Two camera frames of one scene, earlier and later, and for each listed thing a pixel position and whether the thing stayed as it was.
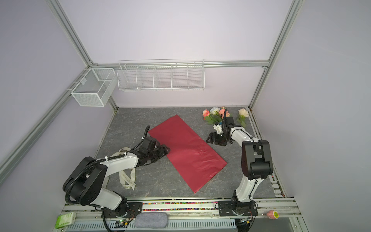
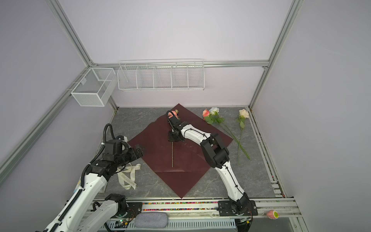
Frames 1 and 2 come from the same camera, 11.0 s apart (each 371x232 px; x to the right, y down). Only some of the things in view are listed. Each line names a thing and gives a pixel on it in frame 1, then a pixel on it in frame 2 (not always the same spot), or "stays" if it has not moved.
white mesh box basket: x=95 y=87 stays
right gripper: x=214 y=138 to x=170 y=138
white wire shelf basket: x=161 y=75 stays
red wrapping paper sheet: x=197 y=160 to x=187 y=117
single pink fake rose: x=207 y=117 stays
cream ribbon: x=127 y=180 stays
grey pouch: x=151 y=220 stays
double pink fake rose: x=221 y=112 to x=172 y=114
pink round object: x=273 y=214 stays
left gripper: x=163 y=152 to x=133 y=155
